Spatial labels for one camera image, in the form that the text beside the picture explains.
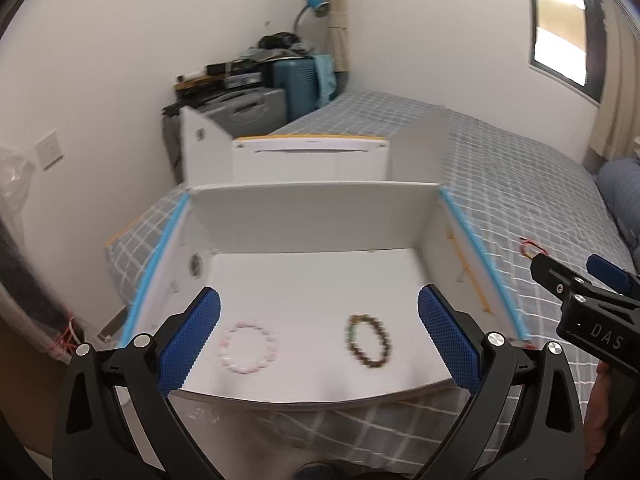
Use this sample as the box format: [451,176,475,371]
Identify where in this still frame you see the blue desk lamp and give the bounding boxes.
[294,0,331,36]

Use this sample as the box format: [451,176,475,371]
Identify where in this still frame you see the brown green bead bracelet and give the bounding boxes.
[344,313,394,368]

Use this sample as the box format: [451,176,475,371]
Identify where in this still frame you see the grey suitcase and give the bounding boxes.
[162,87,288,186]

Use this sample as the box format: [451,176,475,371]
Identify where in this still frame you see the window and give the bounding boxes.
[529,0,617,107]

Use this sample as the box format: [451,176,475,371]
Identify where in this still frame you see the person's jeans leg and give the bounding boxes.
[597,157,640,257]

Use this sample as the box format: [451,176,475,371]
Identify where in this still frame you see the grey checked bedding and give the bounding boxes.
[102,89,640,480]

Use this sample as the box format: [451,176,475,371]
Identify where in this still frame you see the yellow bead red cord bracelet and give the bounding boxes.
[519,236,549,262]

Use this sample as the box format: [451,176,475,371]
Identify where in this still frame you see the teal cloth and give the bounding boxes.
[312,54,339,109]

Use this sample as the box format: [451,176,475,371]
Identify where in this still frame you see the teal suitcase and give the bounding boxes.
[272,57,321,123]

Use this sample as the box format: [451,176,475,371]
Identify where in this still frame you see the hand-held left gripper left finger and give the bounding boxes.
[52,287,223,480]

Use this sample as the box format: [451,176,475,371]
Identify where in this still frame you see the white wall socket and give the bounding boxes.
[34,130,65,171]

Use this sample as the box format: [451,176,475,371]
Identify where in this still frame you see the beige curtain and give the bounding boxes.
[321,0,352,74]
[585,72,640,167]

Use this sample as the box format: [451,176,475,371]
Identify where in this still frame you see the dark clothing pile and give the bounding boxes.
[244,32,317,62]

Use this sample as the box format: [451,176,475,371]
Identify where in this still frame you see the wooden board with black items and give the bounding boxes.
[175,61,264,97]

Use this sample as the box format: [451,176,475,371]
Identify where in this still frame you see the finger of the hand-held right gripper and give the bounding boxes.
[530,252,590,307]
[586,254,640,306]

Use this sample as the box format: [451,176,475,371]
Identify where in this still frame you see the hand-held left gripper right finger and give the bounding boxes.
[417,285,586,480]

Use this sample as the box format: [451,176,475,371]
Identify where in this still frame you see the pink bead bracelet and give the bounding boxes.
[217,317,281,374]

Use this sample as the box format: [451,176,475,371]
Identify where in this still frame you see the plastic wrapped dark roll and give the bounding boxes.
[0,145,97,367]

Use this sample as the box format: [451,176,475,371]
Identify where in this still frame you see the person's right hand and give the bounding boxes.
[582,360,622,476]

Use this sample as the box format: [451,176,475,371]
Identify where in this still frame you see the white cardboard box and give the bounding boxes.
[117,105,531,406]

